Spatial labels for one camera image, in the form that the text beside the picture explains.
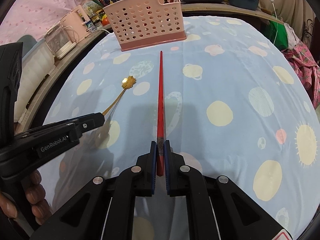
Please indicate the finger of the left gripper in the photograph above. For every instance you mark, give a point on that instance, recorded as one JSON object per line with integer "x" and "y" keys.
{"x": 87, "y": 123}

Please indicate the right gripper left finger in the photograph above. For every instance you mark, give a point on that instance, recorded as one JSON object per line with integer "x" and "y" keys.
{"x": 153, "y": 161}

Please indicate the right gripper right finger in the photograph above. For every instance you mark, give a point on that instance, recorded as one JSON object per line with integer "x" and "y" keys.
{"x": 167, "y": 150}

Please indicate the gold flower spoon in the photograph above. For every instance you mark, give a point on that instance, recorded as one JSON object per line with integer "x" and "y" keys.
{"x": 127, "y": 83}

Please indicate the person left hand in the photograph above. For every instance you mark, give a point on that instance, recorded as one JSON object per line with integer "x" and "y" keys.
{"x": 35, "y": 195}

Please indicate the white dish drainer box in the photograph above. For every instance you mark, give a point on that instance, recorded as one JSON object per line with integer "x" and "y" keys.
{"x": 37, "y": 62}

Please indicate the white glass blender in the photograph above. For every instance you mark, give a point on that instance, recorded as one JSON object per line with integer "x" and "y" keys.
{"x": 59, "y": 41}

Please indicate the blue patterned tablecloth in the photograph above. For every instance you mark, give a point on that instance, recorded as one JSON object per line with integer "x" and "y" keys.
{"x": 233, "y": 106}

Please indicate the pink electric kettle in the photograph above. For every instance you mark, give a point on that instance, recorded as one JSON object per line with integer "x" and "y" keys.
{"x": 74, "y": 23}

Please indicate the pink floral curtain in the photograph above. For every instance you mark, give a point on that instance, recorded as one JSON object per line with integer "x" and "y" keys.
{"x": 34, "y": 18}

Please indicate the pink perforated utensil holder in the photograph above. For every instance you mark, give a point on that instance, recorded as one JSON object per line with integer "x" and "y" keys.
{"x": 143, "y": 23}

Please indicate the pink floral clothing pile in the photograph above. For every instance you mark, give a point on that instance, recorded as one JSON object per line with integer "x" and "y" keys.
{"x": 306, "y": 68}

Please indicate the beige hanging curtain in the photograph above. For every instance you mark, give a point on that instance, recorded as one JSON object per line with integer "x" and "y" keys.
{"x": 293, "y": 12}

